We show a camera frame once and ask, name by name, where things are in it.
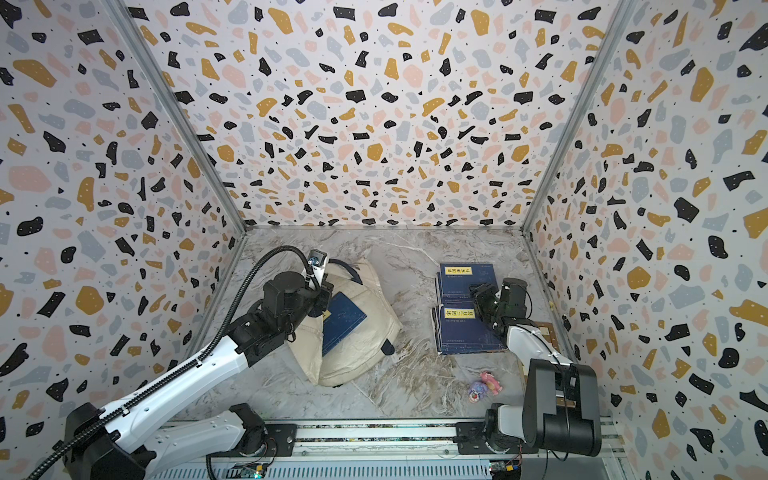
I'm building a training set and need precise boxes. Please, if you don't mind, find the dark blue thin book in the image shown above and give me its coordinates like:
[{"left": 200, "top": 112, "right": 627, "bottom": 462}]
[
  {"left": 322, "top": 292, "right": 367, "bottom": 356},
  {"left": 432, "top": 300, "right": 507, "bottom": 355},
  {"left": 436, "top": 263, "right": 496, "bottom": 303}
]

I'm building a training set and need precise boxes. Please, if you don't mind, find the beige canvas floral tote bag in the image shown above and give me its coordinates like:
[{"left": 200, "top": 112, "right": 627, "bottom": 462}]
[{"left": 289, "top": 259, "right": 402, "bottom": 387}]

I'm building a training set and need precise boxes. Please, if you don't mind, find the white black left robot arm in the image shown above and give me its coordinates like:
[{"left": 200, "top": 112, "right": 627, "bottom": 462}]
[{"left": 63, "top": 272, "right": 334, "bottom": 479}]

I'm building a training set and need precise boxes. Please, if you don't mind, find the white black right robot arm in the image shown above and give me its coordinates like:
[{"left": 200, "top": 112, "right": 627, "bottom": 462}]
[{"left": 470, "top": 278, "right": 602, "bottom": 457}]

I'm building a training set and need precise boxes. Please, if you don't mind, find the wooden chessboard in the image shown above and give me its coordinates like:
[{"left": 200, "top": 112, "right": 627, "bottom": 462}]
[{"left": 535, "top": 322, "right": 562, "bottom": 354}]

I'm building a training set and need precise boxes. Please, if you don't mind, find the small purple object on table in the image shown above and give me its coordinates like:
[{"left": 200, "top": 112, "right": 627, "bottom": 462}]
[{"left": 468, "top": 371, "right": 503, "bottom": 403}]

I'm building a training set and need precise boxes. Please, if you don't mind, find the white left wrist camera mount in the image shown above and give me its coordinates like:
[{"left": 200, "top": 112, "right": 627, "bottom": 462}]
[{"left": 307, "top": 249, "right": 329, "bottom": 284}]

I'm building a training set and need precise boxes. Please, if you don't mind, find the black corrugated cable left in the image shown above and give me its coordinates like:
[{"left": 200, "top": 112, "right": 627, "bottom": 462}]
[{"left": 23, "top": 244, "right": 316, "bottom": 480}]

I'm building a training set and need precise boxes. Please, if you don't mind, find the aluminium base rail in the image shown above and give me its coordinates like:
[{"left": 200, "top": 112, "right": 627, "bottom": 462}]
[{"left": 152, "top": 418, "right": 634, "bottom": 479}]

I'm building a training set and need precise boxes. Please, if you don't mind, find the aluminium corner frame post left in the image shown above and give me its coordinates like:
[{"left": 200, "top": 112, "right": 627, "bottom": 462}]
[{"left": 102, "top": 1, "right": 246, "bottom": 236}]

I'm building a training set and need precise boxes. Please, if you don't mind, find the aluminium corner frame post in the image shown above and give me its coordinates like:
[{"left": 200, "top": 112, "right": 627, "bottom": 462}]
[
  {"left": 102, "top": 1, "right": 246, "bottom": 236},
  {"left": 520, "top": 0, "right": 633, "bottom": 235}
]

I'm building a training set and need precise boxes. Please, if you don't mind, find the aluminium corner frame post right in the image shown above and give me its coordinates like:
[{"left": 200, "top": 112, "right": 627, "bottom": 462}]
[{"left": 520, "top": 0, "right": 633, "bottom": 235}]

